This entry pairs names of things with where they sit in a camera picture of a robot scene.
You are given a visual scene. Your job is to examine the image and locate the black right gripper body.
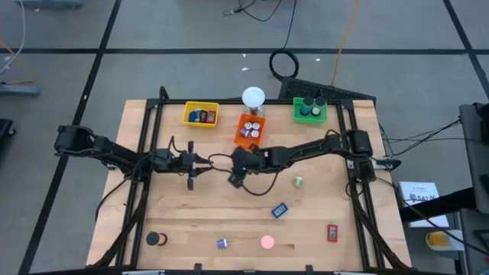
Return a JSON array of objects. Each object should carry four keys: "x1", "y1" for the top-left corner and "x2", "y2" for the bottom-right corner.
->
[{"x1": 228, "y1": 171, "x2": 246, "y2": 189}]

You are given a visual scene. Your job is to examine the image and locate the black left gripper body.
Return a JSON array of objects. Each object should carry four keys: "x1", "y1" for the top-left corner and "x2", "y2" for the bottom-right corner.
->
[{"x1": 170, "y1": 140, "x2": 200, "y2": 192}]

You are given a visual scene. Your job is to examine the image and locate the blue sand black hourglass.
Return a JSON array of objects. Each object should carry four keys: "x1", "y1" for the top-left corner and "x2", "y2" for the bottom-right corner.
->
[{"x1": 300, "y1": 95, "x2": 314, "y2": 117}]

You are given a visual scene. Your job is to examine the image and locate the white sand black hourglass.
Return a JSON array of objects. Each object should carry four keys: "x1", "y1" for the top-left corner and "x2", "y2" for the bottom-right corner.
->
[{"x1": 310, "y1": 95, "x2": 327, "y2": 117}]

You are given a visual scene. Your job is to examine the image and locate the yellow plastic basket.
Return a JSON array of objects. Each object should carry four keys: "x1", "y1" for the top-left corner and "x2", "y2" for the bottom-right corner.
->
[{"x1": 182, "y1": 101, "x2": 220, "y2": 128}]

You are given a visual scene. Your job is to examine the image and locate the orange plastic basket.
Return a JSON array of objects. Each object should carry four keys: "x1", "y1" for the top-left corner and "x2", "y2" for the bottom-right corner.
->
[{"x1": 233, "y1": 113, "x2": 267, "y2": 150}]

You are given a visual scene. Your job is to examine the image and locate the blue digital clock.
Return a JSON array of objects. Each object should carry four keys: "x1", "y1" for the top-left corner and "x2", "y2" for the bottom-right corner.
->
[{"x1": 270, "y1": 202, "x2": 289, "y2": 219}]

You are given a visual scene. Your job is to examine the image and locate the white desk lamp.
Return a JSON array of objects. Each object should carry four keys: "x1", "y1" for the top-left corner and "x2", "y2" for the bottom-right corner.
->
[{"x1": 241, "y1": 86, "x2": 267, "y2": 118}]

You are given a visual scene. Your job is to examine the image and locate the orange sand black hourglass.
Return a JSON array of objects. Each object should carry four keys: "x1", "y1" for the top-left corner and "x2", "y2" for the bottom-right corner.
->
[{"x1": 145, "y1": 231, "x2": 168, "y2": 248}]

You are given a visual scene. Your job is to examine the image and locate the green plastic basket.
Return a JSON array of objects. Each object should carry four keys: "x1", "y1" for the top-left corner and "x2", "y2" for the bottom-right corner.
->
[{"x1": 292, "y1": 96, "x2": 329, "y2": 125}]

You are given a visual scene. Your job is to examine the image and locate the black perforated panel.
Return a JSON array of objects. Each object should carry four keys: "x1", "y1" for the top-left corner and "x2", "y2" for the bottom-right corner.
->
[{"x1": 277, "y1": 77, "x2": 377, "y2": 107}]

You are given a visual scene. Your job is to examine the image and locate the grey metal floor bar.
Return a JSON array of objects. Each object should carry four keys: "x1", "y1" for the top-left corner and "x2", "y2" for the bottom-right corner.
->
[
  {"x1": 15, "y1": 0, "x2": 83, "y2": 11},
  {"x1": 0, "y1": 83, "x2": 41, "y2": 97}
]

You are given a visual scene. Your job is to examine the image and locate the black floor object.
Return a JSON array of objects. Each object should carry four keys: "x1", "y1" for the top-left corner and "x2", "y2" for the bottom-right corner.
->
[{"x1": 0, "y1": 118, "x2": 16, "y2": 154}]

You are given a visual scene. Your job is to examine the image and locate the black beam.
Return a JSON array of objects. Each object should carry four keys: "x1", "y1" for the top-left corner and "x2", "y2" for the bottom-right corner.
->
[{"x1": 399, "y1": 186, "x2": 477, "y2": 223}]

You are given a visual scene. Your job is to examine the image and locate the yellow and white container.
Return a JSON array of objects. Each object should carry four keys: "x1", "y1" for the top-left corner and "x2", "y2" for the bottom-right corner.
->
[{"x1": 425, "y1": 230, "x2": 465, "y2": 252}]

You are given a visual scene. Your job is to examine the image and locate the grey equipment cart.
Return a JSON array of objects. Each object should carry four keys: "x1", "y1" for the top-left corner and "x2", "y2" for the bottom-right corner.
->
[{"x1": 457, "y1": 102, "x2": 489, "y2": 275}]

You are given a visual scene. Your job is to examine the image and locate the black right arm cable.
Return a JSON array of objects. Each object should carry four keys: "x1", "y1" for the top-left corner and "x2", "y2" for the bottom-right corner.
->
[{"x1": 206, "y1": 152, "x2": 282, "y2": 197}]

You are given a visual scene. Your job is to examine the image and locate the black aluminium table frame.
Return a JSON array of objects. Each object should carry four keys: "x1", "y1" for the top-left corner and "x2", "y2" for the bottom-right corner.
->
[{"x1": 86, "y1": 86, "x2": 412, "y2": 275}]

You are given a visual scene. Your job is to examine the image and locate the coiled black floor cable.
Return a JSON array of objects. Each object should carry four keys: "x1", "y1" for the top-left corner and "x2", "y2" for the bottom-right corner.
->
[{"x1": 268, "y1": 0, "x2": 300, "y2": 82}]

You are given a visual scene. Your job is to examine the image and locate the yellow floor cable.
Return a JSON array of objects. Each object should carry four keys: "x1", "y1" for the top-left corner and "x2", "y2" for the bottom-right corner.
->
[{"x1": 330, "y1": 0, "x2": 362, "y2": 87}]

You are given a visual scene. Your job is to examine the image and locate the white floor cable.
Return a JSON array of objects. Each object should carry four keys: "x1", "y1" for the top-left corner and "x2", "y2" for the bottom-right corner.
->
[{"x1": 0, "y1": 0, "x2": 26, "y2": 76}]

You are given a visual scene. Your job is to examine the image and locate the black power cable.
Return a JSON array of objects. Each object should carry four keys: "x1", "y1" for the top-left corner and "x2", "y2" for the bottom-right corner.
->
[{"x1": 377, "y1": 118, "x2": 463, "y2": 157}]

